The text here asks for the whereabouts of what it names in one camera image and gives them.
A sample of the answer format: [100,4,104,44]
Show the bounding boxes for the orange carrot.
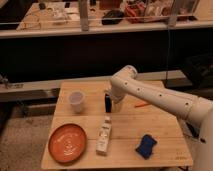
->
[134,103,150,108]

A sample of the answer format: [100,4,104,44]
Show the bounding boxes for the red cluttered items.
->
[124,3,146,23]

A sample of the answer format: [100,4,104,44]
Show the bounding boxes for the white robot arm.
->
[106,65,213,171]

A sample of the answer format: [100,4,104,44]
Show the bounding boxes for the translucent plastic cup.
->
[69,91,85,113]

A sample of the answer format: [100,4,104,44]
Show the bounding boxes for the orange plate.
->
[48,123,87,164]

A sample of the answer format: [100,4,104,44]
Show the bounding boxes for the black bag on shelf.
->
[101,10,124,25]

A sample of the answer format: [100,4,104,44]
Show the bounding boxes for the small white bottle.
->
[96,116,112,155]

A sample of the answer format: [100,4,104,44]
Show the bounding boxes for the blue sponge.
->
[135,134,157,159]

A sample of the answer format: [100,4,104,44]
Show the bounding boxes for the black eraser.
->
[105,94,112,113]

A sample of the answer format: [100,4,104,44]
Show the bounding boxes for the metal rail beam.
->
[0,70,185,102]

